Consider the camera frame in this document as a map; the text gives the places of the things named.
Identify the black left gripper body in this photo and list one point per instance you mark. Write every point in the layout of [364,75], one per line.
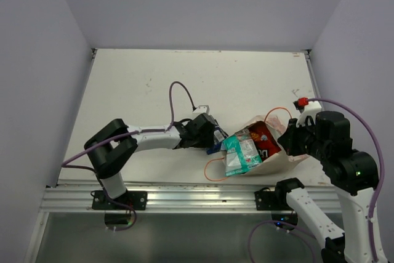
[204,141]

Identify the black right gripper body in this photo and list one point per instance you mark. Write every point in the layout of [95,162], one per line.
[306,141]

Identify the blue snack bag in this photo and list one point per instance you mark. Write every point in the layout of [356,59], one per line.
[219,136]

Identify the red Doritos bag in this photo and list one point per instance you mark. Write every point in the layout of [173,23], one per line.
[263,140]

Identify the beige paper bag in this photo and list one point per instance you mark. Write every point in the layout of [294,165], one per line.
[278,163]

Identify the teal snack bag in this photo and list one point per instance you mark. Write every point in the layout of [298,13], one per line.
[241,155]

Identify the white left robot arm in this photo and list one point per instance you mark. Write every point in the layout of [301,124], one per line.
[110,149]

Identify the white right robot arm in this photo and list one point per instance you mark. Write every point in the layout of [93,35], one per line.
[355,179]

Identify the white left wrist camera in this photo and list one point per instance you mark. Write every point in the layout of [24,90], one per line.
[200,110]

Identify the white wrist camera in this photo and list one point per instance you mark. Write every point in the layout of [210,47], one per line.
[200,110]
[309,107]

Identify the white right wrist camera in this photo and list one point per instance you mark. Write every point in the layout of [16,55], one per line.
[309,107]

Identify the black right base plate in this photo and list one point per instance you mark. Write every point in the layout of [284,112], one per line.
[266,200]

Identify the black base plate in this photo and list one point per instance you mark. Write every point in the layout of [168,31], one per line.
[266,200]
[136,199]

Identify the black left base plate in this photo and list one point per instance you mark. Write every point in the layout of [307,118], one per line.
[136,199]

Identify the aluminium mounting rail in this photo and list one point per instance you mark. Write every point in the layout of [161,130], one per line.
[161,198]

